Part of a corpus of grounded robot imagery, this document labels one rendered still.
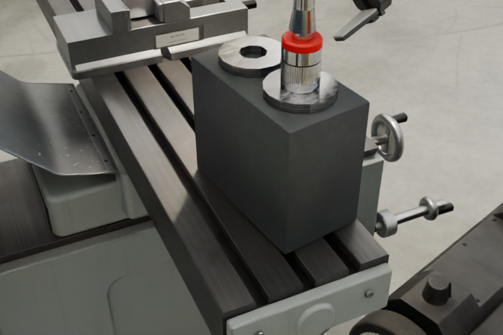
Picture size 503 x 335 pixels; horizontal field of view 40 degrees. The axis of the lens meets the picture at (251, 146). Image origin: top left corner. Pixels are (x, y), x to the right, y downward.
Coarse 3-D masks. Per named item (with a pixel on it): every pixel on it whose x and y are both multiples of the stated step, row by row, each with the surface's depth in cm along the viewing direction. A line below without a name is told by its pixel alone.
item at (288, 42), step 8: (288, 32) 79; (288, 40) 77; (296, 40) 77; (304, 40) 77; (312, 40) 77; (320, 40) 77; (288, 48) 77; (296, 48) 77; (304, 48) 76; (312, 48) 77; (320, 48) 78
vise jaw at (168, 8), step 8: (160, 0) 124; (168, 0) 124; (176, 0) 124; (160, 8) 123; (168, 8) 124; (176, 8) 125; (184, 8) 125; (160, 16) 124; (168, 16) 125; (176, 16) 125; (184, 16) 126
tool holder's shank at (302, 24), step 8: (296, 0) 75; (304, 0) 74; (312, 0) 75; (296, 8) 75; (304, 8) 75; (312, 8) 75; (296, 16) 76; (304, 16) 75; (312, 16) 76; (296, 24) 76; (304, 24) 76; (312, 24) 76; (296, 32) 76; (304, 32) 76; (312, 32) 77
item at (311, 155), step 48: (240, 48) 89; (240, 96) 83; (288, 96) 79; (336, 96) 81; (240, 144) 87; (288, 144) 77; (336, 144) 81; (240, 192) 91; (288, 192) 81; (336, 192) 86; (288, 240) 85
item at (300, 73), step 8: (288, 56) 78; (296, 56) 77; (304, 56) 77; (312, 56) 77; (320, 56) 79; (288, 64) 78; (296, 64) 78; (304, 64) 78; (312, 64) 78; (320, 64) 79; (288, 72) 79; (296, 72) 78; (304, 72) 78; (312, 72) 79; (320, 72) 80; (280, 80) 82; (288, 80) 79; (296, 80) 79; (304, 80) 79; (312, 80) 79; (288, 88) 80; (296, 88) 80; (304, 88) 79; (312, 88) 80
